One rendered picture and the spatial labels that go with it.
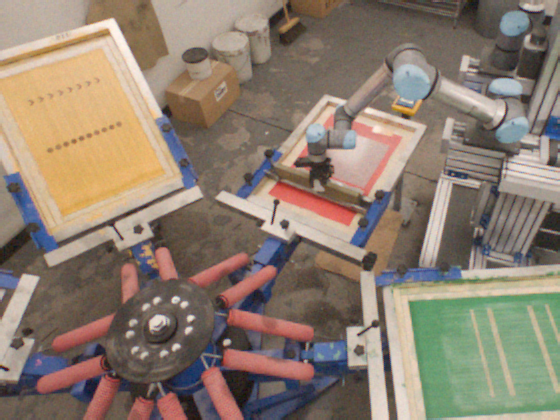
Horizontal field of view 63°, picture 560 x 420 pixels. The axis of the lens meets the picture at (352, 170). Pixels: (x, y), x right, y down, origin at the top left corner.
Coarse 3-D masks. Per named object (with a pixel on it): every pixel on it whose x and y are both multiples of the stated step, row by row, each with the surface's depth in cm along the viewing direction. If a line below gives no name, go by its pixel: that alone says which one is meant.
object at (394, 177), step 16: (320, 112) 239; (368, 112) 235; (304, 128) 228; (416, 128) 227; (288, 144) 220; (416, 144) 219; (400, 160) 212; (400, 176) 210; (256, 192) 204; (272, 208) 194; (304, 224) 189; (320, 224) 188
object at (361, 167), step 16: (368, 128) 232; (368, 144) 224; (384, 144) 224; (352, 160) 217; (368, 160) 217; (384, 160) 217; (336, 176) 210; (352, 176) 210; (368, 176) 210; (368, 192) 204; (320, 208) 198; (336, 208) 198
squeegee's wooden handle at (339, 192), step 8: (280, 168) 200; (288, 168) 200; (280, 176) 204; (288, 176) 201; (296, 176) 198; (304, 176) 197; (304, 184) 200; (320, 184) 194; (328, 184) 193; (336, 184) 193; (328, 192) 196; (336, 192) 193; (344, 192) 190; (352, 192) 190; (344, 200) 194; (352, 200) 191; (360, 200) 194
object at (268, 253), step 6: (270, 240) 177; (276, 240) 177; (264, 246) 176; (270, 246) 176; (276, 246) 175; (258, 252) 174; (264, 252) 174; (270, 252) 174; (276, 252) 175; (258, 258) 172; (264, 258) 172; (270, 258) 172; (276, 258) 177; (264, 264) 170; (270, 264) 174
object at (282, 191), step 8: (328, 120) 237; (328, 128) 232; (352, 128) 232; (360, 128) 232; (304, 152) 221; (328, 152) 221; (336, 152) 221; (344, 152) 221; (336, 160) 217; (304, 168) 214; (280, 184) 208; (272, 192) 205; (280, 192) 205; (288, 192) 205; (296, 192) 204; (304, 192) 204; (288, 200) 201; (296, 200) 201; (304, 200) 201; (312, 200) 201; (304, 208) 199
